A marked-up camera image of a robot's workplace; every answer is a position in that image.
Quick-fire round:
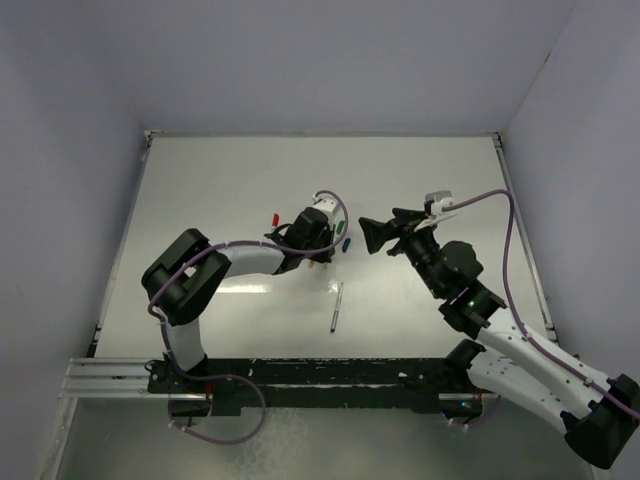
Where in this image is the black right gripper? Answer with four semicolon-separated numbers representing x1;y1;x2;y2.
359;207;445;297

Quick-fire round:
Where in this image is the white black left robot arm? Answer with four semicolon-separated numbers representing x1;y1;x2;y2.
141;199;340;392

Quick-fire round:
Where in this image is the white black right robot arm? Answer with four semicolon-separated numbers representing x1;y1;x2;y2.
358;209;639;470

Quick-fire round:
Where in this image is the blue whiteboard marker pen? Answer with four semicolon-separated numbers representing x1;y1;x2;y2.
330;282;344;334

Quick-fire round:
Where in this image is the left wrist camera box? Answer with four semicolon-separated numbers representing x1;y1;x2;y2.
312;197;341;217

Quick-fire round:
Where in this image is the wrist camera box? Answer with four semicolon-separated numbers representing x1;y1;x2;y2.
424;190;456;226
312;197;341;217

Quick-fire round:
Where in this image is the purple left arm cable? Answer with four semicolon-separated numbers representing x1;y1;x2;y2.
147;189;350;386

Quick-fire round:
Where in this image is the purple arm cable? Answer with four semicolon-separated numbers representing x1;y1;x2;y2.
147;189;350;386
444;188;640;419

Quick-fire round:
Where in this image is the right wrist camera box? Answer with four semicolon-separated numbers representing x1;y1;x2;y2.
424;190;456;226

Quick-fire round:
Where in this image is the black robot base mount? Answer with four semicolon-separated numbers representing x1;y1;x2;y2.
145;358;486;422

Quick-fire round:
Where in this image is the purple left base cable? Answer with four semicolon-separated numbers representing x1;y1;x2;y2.
167;374;267;445

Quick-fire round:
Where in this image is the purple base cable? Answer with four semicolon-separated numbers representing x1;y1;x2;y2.
167;374;267;445
447;392;501;431

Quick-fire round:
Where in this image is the aluminium rail right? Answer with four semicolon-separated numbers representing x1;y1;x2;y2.
491;133;558;344

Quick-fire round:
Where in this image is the aluminium rail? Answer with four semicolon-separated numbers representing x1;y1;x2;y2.
491;133;558;344
60;358;149;399

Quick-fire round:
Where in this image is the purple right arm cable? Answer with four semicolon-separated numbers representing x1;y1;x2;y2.
444;188;640;419

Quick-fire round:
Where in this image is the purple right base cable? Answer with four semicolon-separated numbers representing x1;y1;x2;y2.
447;392;501;431

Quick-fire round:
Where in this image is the aluminium rail left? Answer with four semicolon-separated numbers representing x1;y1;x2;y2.
60;358;149;399

